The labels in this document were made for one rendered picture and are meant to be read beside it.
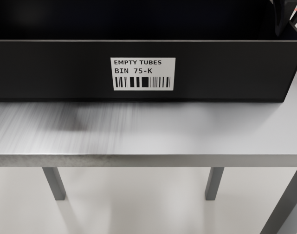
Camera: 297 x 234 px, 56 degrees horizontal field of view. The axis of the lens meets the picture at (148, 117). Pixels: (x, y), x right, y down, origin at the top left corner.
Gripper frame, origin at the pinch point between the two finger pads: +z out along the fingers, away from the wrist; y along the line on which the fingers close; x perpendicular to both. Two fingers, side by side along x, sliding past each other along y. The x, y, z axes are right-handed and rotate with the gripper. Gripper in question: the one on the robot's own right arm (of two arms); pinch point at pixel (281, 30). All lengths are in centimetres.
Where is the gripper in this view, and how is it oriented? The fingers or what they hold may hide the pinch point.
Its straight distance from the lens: 54.6
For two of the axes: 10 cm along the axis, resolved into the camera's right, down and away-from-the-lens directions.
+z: 0.1, 7.4, 6.8
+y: -10.0, 0.1, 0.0
